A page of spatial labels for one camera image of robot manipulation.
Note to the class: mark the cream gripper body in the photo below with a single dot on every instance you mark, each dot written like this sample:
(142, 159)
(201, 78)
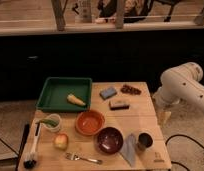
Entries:
(163, 114)

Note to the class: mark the black wooden board eraser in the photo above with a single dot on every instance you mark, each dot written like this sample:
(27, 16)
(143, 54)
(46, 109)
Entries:
(118, 104)

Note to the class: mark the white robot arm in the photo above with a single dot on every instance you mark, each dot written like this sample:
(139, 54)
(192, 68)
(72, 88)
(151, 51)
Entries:
(179, 83)

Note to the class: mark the purple bowl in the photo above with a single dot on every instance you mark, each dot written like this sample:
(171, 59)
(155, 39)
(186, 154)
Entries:
(109, 140)

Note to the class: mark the orange bowl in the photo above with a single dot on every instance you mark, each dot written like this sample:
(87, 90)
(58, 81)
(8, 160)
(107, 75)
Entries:
(89, 122)

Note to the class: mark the dark mug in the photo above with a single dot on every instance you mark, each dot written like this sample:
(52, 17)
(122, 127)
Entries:
(144, 141)

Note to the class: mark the dark red grape bunch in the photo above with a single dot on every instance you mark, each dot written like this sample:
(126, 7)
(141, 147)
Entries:
(127, 89)

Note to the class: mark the grey blue cloth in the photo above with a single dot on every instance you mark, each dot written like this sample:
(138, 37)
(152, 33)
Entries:
(128, 149)

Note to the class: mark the blue sponge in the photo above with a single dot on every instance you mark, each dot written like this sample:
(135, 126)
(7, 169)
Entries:
(108, 93)

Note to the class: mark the silver fork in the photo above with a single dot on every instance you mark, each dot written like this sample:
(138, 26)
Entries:
(72, 156)

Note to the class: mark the red yellow apple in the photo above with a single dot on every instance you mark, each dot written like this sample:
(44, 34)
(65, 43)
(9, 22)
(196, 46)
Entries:
(61, 141)

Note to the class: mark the green plastic tray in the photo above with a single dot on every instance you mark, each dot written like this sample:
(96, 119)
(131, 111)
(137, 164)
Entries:
(53, 97)

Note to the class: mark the white cup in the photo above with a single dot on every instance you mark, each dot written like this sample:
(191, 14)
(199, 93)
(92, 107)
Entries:
(57, 119)

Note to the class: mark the green pepper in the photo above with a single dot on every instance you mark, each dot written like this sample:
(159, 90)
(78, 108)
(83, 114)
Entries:
(47, 122)

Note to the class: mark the white black dish brush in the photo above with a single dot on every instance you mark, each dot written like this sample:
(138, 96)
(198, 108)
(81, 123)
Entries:
(31, 157)

